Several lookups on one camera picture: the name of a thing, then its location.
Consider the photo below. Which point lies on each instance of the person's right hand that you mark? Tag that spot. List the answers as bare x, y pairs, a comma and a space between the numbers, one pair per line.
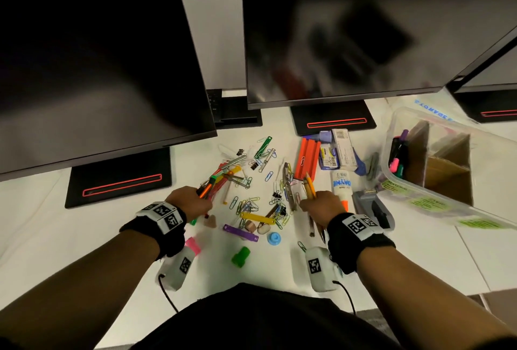
323, 208

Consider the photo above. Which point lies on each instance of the person's left hand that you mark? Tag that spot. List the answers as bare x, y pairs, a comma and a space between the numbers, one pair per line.
190, 202

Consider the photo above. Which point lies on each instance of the yellow pencil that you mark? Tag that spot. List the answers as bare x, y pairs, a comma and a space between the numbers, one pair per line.
311, 184
305, 190

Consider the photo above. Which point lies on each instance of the pinkish triangular eraser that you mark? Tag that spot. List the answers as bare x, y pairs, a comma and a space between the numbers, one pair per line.
210, 222

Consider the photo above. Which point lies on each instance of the white glue bottle orange cap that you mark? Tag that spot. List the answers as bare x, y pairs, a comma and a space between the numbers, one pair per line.
341, 184

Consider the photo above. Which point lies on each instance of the red plastic fastener strip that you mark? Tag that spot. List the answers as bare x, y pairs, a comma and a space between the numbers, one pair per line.
218, 184

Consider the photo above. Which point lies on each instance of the heap of coloured paper clips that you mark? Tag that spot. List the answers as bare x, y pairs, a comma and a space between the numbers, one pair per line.
234, 202

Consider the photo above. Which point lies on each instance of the yellow marker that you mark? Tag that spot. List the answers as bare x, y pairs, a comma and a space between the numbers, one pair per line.
228, 174

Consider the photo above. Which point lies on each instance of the blue staples box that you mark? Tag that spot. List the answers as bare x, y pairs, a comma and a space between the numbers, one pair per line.
328, 157

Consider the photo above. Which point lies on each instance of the orange ridged board eraser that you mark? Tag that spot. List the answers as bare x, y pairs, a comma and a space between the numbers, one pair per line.
307, 157

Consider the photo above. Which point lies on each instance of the blue round sharpener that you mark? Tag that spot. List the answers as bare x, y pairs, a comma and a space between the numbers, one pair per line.
274, 239

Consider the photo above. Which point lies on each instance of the purple plastic fastener strip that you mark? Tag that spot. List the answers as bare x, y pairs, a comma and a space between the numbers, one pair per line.
240, 233

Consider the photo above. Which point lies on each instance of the white oval eraser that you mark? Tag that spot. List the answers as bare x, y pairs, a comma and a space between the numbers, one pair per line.
263, 229

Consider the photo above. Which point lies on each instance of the beige eraser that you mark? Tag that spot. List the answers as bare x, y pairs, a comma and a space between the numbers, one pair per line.
250, 227

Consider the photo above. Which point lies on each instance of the yellow plastic fastener strip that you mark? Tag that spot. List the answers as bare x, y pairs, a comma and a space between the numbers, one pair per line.
256, 218

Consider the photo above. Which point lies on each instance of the lavender glue stick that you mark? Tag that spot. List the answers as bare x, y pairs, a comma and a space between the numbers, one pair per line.
323, 136

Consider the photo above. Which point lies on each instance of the clear grey fastener strip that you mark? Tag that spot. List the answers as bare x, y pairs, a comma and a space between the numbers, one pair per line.
266, 160

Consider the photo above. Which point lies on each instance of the green sharpener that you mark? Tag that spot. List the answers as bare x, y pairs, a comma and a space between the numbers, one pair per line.
240, 257

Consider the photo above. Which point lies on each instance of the green plastic fastener strip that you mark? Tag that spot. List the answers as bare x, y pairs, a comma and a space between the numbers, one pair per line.
263, 147

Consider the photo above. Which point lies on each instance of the pile of pens and markers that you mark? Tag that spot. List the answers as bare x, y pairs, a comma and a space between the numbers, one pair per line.
398, 159

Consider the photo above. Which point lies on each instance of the clear plastic storage box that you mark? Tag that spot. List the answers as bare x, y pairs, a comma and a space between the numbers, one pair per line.
492, 168

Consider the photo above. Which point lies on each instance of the person's right forearm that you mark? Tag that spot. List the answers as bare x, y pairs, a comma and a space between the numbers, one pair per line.
424, 297

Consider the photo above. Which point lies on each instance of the person's left forearm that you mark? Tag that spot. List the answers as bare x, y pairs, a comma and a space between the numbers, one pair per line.
80, 293

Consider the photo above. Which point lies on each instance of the black left wristband with markers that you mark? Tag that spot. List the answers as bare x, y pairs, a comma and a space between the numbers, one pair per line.
157, 232

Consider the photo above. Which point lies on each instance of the black wristband with markers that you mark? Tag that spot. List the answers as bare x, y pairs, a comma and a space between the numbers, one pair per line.
355, 248
157, 232

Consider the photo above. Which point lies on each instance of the black right wristband with markers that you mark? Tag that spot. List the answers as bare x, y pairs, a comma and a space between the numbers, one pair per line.
355, 248

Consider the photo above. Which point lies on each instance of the black monitor base red stripe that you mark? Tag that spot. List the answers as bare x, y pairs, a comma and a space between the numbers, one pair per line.
331, 113
492, 103
117, 168

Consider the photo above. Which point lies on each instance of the brown cardboard dividers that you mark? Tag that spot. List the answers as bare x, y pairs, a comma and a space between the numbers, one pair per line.
448, 176

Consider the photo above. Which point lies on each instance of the clear plastic box lid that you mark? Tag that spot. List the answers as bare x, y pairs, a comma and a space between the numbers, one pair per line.
434, 109

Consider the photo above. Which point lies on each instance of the black computer monitor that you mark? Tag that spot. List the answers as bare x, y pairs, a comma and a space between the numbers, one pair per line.
101, 71
497, 71
363, 30

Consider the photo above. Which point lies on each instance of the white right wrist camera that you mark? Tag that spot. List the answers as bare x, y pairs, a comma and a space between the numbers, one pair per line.
323, 271

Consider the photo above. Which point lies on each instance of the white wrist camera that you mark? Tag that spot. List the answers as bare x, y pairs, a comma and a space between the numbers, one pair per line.
175, 271
323, 271

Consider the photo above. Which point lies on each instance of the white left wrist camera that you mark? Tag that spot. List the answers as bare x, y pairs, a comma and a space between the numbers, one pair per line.
175, 271

